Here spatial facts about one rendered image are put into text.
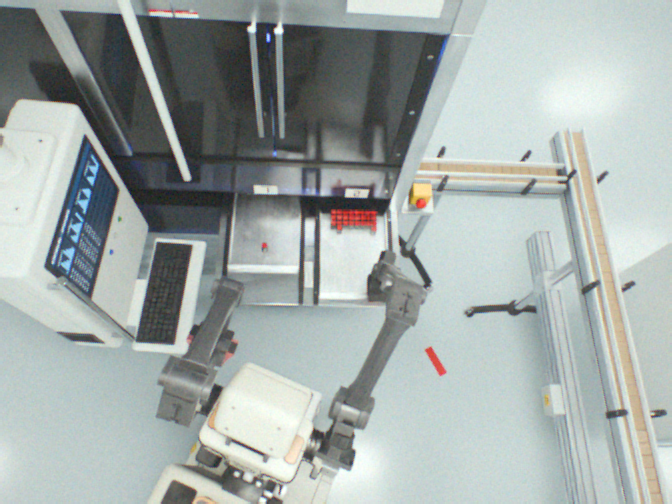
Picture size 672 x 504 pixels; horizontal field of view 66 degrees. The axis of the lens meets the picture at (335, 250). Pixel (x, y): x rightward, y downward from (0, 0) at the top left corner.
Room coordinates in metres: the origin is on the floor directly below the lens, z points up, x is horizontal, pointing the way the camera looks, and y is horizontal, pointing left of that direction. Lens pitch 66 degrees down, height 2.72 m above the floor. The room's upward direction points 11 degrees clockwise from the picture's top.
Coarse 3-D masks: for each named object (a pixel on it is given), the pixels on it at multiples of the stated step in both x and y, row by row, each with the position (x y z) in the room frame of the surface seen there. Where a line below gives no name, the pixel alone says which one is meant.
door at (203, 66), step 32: (96, 32) 0.88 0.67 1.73; (128, 32) 0.89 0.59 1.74; (160, 32) 0.90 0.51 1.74; (192, 32) 0.92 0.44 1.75; (224, 32) 0.93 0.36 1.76; (96, 64) 0.87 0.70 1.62; (128, 64) 0.88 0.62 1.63; (160, 64) 0.90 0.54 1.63; (192, 64) 0.91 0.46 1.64; (224, 64) 0.93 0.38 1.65; (128, 96) 0.88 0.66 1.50; (192, 96) 0.91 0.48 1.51; (224, 96) 0.92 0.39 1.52; (128, 128) 0.87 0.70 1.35; (160, 128) 0.89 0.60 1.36; (192, 128) 0.90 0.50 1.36; (224, 128) 0.92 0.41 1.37; (256, 128) 0.94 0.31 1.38
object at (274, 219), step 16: (240, 208) 0.90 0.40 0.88; (256, 208) 0.92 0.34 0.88; (272, 208) 0.93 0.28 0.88; (288, 208) 0.94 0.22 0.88; (240, 224) 0.83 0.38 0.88; (256, 224) 0.85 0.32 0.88; (272, 224) 0.86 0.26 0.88; (288, 224) 0.87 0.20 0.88; (240, 240) 0.77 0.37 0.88; (256, 240) 0.78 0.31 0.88; (272, 240) 0.79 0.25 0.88; (288, 240) 0.81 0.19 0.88; (240, 256) 0.70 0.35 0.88; (256, 256) 0.72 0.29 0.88; (272, 256) 0.73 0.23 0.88; (288, 256) 0.74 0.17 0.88
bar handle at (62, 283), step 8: (56, 280) 0.32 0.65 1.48; (64, 280) 0.33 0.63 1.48; (48, 288) 0.31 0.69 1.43; (56, 288) 0.31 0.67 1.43; (64, 288) 0.31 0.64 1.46; (72, 288) 0.32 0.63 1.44; (72, 296) 0.31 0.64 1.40; (80, 296) 0.32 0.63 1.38; (88, 304) 0.32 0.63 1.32; (96, 304) 0.33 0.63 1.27; (96, 312) 0.31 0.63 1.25; (104, 312) 0.33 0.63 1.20; (104, 320) 0.31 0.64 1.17; (112, 320) 0.33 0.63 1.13; (112, 328) 0.31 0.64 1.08; (120, 328) 0.32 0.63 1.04; (112, 336) 0.31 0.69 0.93; (120, 336) 0.32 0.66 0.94; (128, 336) 0.32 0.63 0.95
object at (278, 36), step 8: (280, 24) 0.94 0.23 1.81; (280, 32) 0.89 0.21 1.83; (280, 40) 0.88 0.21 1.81; (280, 48) 0.88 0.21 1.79; (280, 56) 0.88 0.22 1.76; (280, 64) 0.88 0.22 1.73; (280, 72) 0.88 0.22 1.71; (280, 80) 0.88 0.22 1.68; (280, 88) 0.88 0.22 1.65; (280, 96) 0.88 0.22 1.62; (280, 104) 0.88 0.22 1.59; (280, 112) 0.88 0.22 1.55; (280, 120) 0.88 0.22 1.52; (280, 128) 0.88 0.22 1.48; (280, 136) 0.88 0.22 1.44
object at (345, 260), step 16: (320, 224) 0.88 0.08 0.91; (384, 224) 0.95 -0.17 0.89; (320, 240) 0.82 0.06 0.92; (336, 240) 0.84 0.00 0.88; (352, 240) 0.86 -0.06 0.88; (368, 240) 0.87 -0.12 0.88; (384, 240) 0.88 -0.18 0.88; (320, 256) 0.75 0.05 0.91; (336, 256) 0.78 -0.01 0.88; (352, 256) 0.79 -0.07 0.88; (368, 256) 0.80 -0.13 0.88; (320, 272) 0.69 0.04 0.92; (336, 272) 0.71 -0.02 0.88; (352, 272) 0.73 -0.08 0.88; (368, 272) 0.74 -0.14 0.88; (320, 288) 0.63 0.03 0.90; (336, 288) 0.65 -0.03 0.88; (352, 288) 0.66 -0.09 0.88
